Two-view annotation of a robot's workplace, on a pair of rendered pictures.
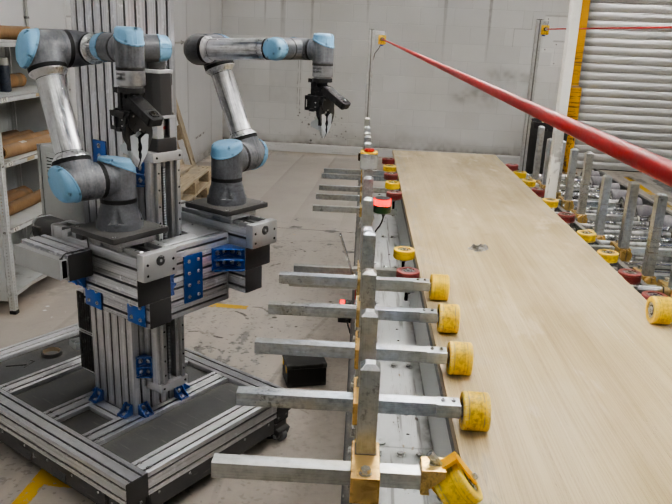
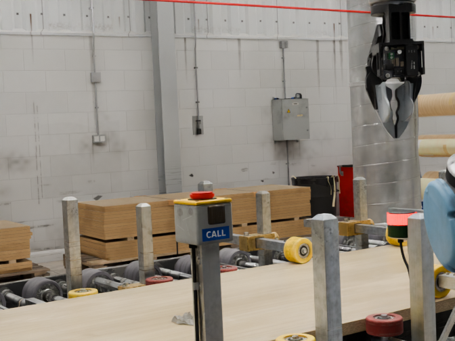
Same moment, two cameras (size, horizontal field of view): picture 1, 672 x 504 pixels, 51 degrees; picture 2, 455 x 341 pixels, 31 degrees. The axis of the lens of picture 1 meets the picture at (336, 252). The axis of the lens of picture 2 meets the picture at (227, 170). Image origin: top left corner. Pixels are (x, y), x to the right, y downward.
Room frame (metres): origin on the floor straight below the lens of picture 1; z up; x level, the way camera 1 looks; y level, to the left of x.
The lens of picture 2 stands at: (3.61, 0.98, 1.33)
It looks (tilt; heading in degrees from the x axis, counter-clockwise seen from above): 3 degrees down; 234
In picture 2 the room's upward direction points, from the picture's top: 3 degrees counter-clockwise
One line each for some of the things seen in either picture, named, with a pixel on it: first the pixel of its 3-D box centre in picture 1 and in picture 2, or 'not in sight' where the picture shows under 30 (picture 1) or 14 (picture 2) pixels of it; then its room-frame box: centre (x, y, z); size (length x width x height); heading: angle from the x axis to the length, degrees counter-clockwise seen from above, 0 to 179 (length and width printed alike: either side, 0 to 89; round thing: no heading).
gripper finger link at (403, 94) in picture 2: (317, 125); (406, 109); (2.60, 0.09, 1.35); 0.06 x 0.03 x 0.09; 54
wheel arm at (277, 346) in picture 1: (358, 350); not in sight; (1.57, -0.06, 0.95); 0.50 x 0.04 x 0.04; 88
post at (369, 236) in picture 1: (365, 312); not in sight; (1.86, -0.09, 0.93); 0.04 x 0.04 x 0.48; 88
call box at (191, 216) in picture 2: (368, 160); (203, 222); (2.87, -0.12, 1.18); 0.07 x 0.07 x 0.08; 88
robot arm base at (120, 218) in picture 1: (119, 211); not in sight; (2.25, 0.71, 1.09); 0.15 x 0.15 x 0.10
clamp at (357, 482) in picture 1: (364, 468); not in sight; (1.09, -0.07, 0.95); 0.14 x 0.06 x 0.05; 178
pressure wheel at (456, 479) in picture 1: (457, 486); not in sight; (1.07, -0.23, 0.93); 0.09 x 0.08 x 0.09; 88
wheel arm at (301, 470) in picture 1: (316, 471); not in sight; (1.07, 0.02, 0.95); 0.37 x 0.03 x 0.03; 88
